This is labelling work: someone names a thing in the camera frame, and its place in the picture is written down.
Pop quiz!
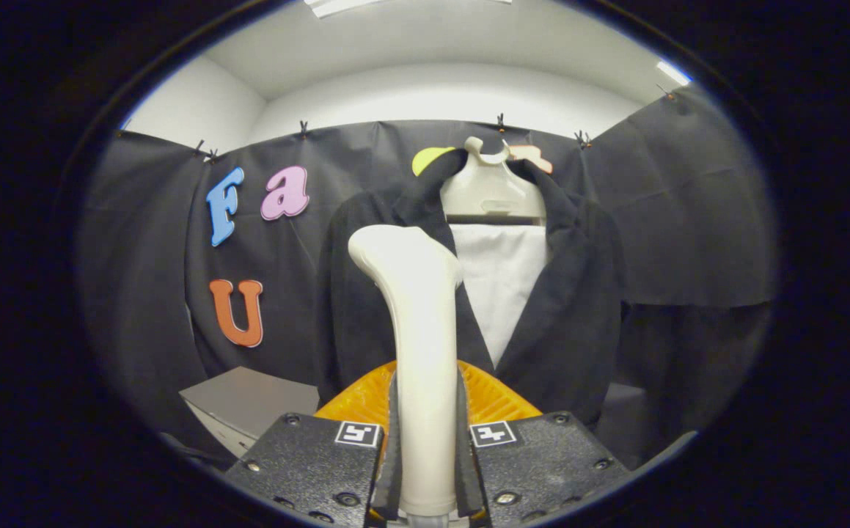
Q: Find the row of small backdrop clips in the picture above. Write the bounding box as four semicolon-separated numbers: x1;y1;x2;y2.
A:
115;84;675;161

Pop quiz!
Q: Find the small ceiling light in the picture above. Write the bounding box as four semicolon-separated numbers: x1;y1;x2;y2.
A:
656;60;692;87

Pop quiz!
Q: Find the white plastic hanger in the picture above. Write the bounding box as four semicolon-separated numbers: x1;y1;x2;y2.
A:
439;136;547;227

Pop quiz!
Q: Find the grey cabinet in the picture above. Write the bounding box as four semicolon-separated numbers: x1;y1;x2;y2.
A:
179;367;321;459

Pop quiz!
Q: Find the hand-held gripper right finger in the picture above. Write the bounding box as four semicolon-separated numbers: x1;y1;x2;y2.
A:
456;359;631;527

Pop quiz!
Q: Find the large ceiling light panel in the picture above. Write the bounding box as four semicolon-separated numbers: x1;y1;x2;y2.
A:
304;0;513;18

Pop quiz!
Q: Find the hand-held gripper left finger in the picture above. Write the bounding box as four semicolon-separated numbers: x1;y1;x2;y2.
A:
223;359;402;528

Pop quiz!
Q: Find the white garment steamer head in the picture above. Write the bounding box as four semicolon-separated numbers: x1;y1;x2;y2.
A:
348;224;464;518

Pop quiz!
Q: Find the black jacket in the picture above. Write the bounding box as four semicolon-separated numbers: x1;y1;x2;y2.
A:
316;147;627;430

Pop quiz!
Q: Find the black backdrop cloth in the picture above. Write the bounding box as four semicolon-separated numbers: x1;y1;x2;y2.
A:
76;84;777;470

